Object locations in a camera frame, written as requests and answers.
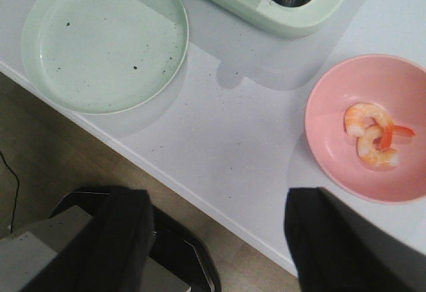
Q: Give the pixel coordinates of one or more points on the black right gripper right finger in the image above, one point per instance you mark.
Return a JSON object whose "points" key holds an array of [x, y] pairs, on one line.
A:
{"points": [[336, 249]]}

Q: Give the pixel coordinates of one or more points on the pink plastic bowl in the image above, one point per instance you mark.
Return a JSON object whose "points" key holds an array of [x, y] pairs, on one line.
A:
{"points": [[396, 84]]}

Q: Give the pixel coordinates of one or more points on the cooked orange shrimp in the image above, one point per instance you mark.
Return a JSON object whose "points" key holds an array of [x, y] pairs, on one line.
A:
{"points": [[359, 114], [368, 151]]}

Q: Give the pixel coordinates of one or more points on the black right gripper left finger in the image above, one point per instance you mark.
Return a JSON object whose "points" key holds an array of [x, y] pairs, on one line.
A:
{"points": [[109, 253]]}

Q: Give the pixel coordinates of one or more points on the mint green round plate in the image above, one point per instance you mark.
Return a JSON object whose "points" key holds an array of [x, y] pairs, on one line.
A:
{"points": [[103, 56]]}

